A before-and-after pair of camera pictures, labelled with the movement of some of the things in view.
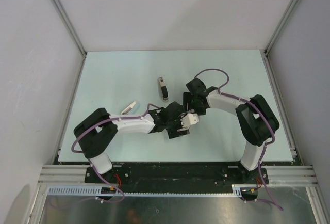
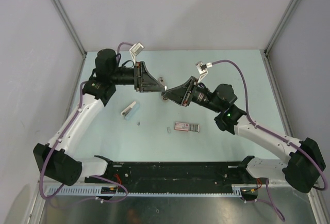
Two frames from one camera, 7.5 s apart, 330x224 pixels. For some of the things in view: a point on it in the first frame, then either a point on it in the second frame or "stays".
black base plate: [175, 176] stays
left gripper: [172, 132] → [146, 83]
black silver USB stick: [164, 92] stays
